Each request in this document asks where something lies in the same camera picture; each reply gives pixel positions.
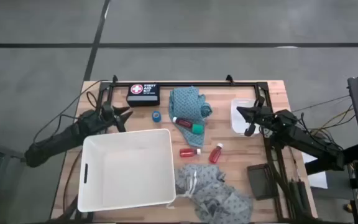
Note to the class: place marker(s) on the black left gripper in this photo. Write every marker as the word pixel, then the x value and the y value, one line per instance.
pixel 108 115

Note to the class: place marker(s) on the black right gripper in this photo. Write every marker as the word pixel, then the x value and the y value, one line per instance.
pixel 264 118

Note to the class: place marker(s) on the small white plastic bin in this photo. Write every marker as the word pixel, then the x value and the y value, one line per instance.
pixel 239 124

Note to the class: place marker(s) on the blue bandage roll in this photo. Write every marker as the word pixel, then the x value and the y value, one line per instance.
pixel 156 116

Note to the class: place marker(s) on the red medicine bottle white cap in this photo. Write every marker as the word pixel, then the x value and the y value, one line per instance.
pixel 182 123
pixel 188 152
pixel 215 154

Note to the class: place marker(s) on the green bandage roll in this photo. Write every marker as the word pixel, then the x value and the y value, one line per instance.
pixel 198 129

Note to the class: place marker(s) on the teal star-patterned gown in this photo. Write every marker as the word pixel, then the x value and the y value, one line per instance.
pixel 186 102

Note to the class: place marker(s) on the grey striped patterned gown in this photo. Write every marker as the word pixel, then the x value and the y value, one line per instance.
pixel 210 193

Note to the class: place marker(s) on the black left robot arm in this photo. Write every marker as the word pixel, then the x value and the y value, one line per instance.
pixel 61 137

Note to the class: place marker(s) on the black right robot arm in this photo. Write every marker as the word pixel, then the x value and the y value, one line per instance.
pixel 306 140

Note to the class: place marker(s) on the black first aid kit pouch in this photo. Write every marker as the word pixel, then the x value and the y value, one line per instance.
pixel 143 93

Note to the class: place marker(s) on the white woven plastic basket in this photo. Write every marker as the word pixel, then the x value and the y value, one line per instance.
pixel 135 174

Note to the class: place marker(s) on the dark grey shallow tray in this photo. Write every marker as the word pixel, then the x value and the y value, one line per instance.
pixel 259 182

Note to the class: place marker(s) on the black cylindrical tool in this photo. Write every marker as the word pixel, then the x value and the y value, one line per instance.
pixel 293 193
pixel 303 196

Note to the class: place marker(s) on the white paper sheet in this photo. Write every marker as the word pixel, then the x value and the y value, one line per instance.
pixel 319 182

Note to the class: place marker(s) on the black stand beam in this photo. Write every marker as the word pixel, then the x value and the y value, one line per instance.
pixel 354 152

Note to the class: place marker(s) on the small yellow object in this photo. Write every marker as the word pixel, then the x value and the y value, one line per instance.
pixel 349 208

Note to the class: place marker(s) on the black aluminium table frame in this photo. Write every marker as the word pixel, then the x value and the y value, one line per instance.
pixel 197 84

